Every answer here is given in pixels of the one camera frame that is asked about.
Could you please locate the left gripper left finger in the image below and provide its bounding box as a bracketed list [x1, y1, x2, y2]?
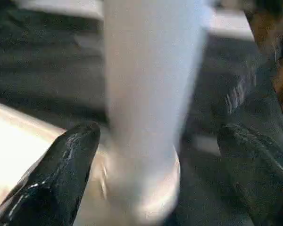
[0, 121, 102, 226]

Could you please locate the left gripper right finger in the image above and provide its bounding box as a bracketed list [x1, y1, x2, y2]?
[217, 122, 283, 226]

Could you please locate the white plastic table top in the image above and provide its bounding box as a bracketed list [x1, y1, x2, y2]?
[0, 99, 111, 226]

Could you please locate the white plastic table leg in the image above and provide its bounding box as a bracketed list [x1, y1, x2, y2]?
[100, 0, 209, 225]

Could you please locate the black work mat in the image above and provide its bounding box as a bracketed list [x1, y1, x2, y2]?
[0, 5, 283, 226]

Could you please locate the white flat panel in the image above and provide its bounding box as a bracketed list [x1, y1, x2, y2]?
[14, 0, 255, 40]

